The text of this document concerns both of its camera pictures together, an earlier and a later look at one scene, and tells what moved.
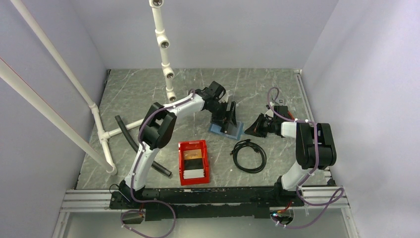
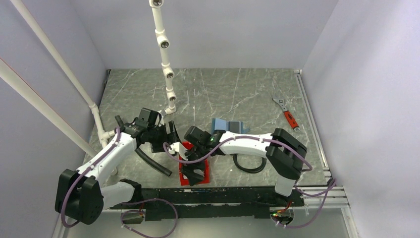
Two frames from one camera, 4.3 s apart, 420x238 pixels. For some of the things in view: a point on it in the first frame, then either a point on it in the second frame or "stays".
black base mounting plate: [228, 202] stays
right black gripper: [255, 128] to [188, 171]
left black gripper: [226, 117] to [170, 138]
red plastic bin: [193, 145] stays
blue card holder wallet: [234, 132] stays
